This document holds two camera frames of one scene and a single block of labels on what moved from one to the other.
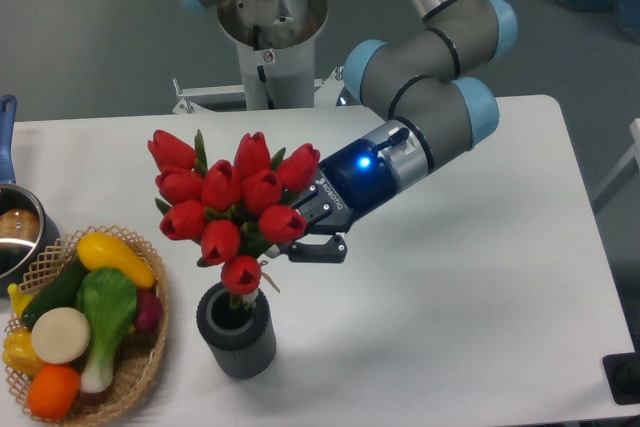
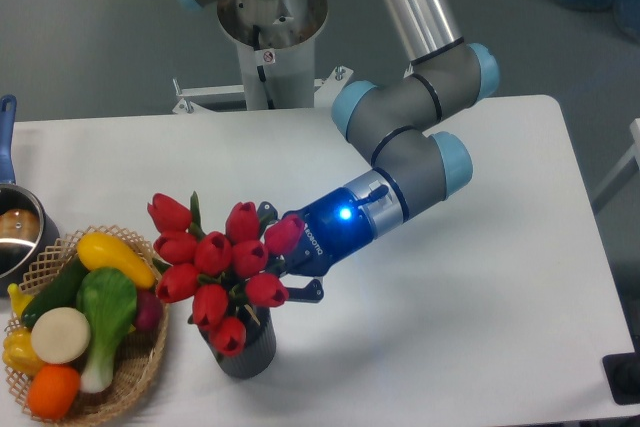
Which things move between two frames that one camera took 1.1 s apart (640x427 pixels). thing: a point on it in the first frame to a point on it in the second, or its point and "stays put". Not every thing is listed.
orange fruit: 53,392 stays put
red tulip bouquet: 236,212 to 226,275
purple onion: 148,310 stays put
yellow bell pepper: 19,353 stays put
